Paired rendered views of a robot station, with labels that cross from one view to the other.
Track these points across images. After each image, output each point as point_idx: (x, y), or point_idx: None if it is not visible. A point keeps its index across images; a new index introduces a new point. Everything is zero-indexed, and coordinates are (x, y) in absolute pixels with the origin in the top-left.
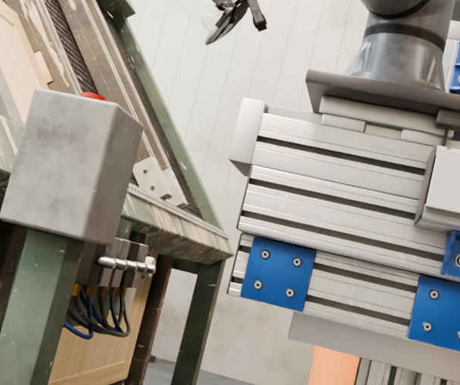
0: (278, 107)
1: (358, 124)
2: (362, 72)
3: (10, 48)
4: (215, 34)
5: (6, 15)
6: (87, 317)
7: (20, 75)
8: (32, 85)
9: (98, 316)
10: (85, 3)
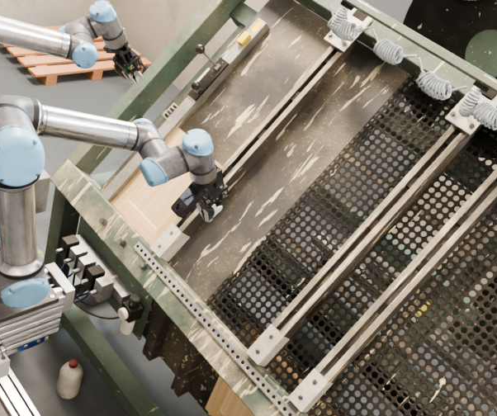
0: None
1: None
2: None
3: (178, 179)
4: (200, 213)
5: None
6: (63, 271)
7: (166, 191)
8: (172, 200)
9: (87, 292)
10: (398, 204)
